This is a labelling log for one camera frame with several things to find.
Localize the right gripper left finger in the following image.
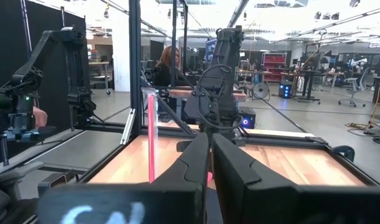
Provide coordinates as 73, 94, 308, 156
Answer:
37, 133, 211, 224

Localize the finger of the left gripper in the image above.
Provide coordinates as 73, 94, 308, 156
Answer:
176, 139, 194, 153

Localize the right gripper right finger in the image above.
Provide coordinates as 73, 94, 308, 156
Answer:
212, 133, 380, 224

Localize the wooden workbench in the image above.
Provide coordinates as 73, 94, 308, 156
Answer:
168, 88, 247, 103

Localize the black box with blue light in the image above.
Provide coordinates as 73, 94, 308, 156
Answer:
238, 106, 257, 130
277, 80, 294, 100

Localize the person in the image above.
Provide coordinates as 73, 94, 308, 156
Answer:
151, 45, 187, 88

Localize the round floor fan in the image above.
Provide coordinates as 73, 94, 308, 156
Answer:
251, 81, 271, 101

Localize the grey office chair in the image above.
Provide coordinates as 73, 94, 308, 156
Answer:
0, 161, 82, 224

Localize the red shelf rack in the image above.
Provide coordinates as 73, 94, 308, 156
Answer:
262, 52, 287, 83

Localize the black standing desk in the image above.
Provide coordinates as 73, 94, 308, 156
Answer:
280, 69, 322, 104

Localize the person's hand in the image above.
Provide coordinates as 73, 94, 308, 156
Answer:
32, 106, 49, 129

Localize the white office chair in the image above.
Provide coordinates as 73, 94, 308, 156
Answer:
337, 77, 367, 108

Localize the black partition panel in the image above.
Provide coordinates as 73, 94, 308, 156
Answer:
0, 0, 87, 133

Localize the silver metal bracket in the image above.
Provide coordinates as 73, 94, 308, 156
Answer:
120, 108, 136, 146

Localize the black frame hook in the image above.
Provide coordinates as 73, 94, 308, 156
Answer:
331, 145, 356, 163

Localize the black aluminium table frame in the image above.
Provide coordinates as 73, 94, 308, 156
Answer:
74, 0, 380, 187

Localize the orange floor cable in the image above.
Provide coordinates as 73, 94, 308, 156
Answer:
344, 73, 380, 132

